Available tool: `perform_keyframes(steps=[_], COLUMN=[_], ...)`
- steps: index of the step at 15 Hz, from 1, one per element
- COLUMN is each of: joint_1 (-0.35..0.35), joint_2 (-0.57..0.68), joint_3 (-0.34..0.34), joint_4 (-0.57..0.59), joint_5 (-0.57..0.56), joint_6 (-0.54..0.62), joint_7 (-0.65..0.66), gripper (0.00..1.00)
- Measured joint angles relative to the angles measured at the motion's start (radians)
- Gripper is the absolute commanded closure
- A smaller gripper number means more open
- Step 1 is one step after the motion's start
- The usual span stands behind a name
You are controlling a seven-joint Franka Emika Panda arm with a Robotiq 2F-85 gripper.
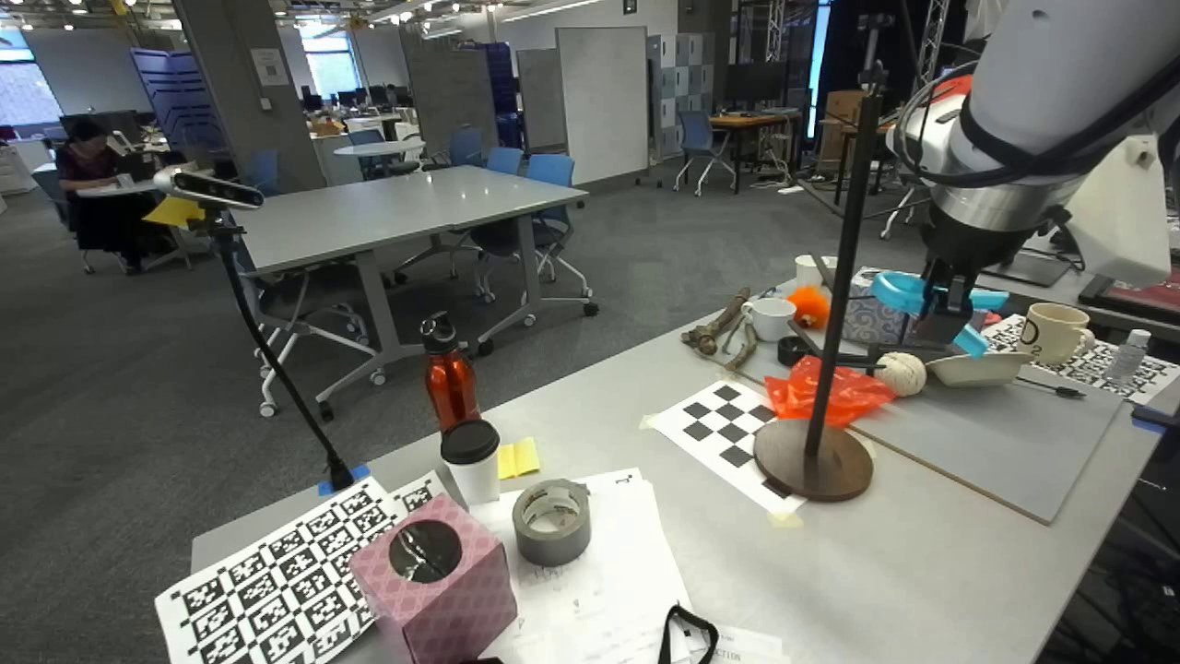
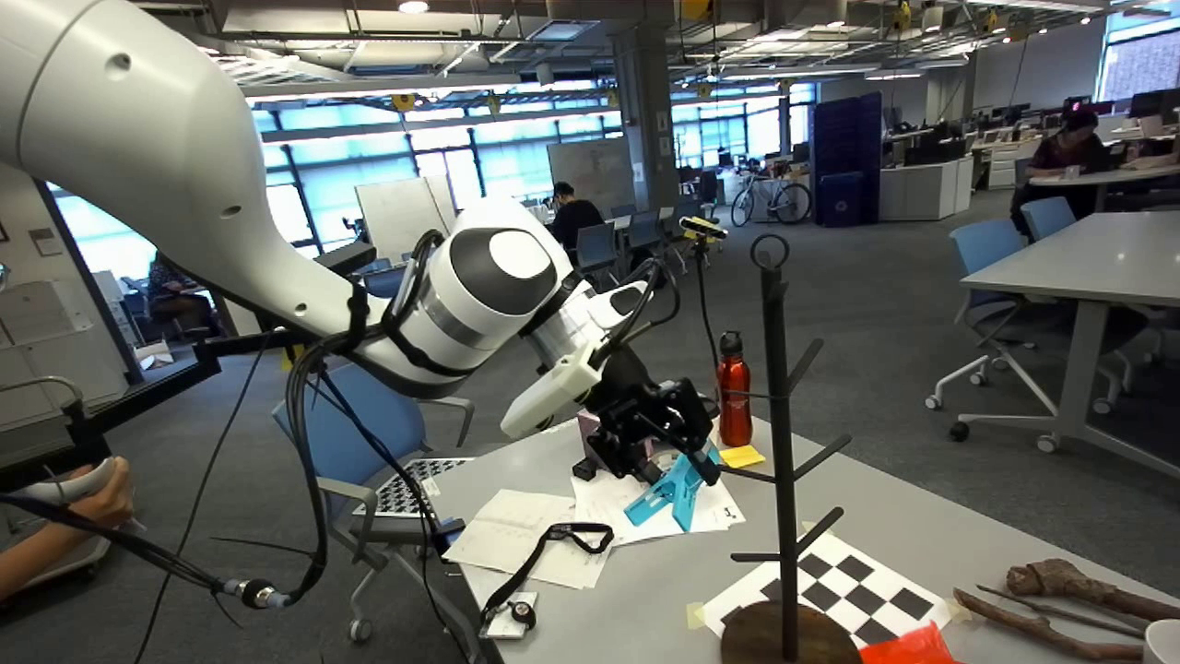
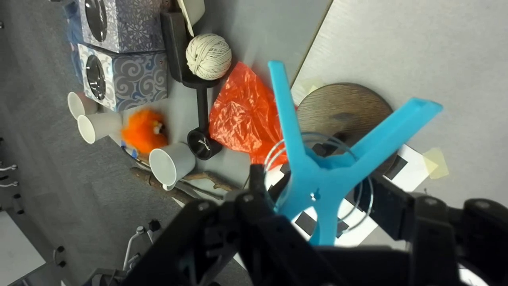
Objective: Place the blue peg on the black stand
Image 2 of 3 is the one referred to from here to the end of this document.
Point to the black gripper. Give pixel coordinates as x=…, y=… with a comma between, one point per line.
x=634, y=407

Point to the blue plastic clamp peg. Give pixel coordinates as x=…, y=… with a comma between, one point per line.
x=669, y=491

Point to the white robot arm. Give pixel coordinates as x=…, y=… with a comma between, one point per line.
x=162, y=135

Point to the person's bare forearm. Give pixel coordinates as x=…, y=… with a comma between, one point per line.
x=37, y=555

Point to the person's hand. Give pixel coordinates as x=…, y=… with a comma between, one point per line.
x=106, y=491

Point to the yellow sticky note pad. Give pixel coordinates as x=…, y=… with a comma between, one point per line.
x=742, y=456

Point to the red water bottle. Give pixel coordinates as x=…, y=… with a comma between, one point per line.
x=734, y=391

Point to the small black clip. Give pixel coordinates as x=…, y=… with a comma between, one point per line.
x=587, y=471

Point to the blue office chair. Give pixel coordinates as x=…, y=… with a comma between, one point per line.
x=989, y=246
x=356, y=430
x=602, y=246
x=1049, y=216

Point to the white badge black reel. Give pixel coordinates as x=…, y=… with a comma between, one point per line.
x=509, y=614

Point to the seated person black shirt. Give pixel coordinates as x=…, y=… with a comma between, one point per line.
x=577, y=220

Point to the black white checkerboard sheet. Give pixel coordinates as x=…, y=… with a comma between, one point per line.
x=862, y=596

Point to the bicycle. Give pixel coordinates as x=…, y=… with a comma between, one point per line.
x=770, y=196

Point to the blue cabinet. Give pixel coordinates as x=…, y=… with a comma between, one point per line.
x=847, y=160

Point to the white rolling whiteboard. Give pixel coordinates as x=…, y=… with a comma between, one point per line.
x=401, y=216

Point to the thin brown wooden stick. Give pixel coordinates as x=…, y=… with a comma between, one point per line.
x=1033, y=620

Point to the gnarled brown wooden stick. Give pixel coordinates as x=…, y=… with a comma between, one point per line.
x=1081, y=584

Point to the grey office table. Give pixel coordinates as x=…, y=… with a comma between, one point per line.
x=1092, y=261

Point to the seated person dark clothes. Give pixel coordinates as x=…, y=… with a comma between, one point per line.
x=1068, y=149

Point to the white paper cup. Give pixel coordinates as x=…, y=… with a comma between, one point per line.
x=1165, y=643

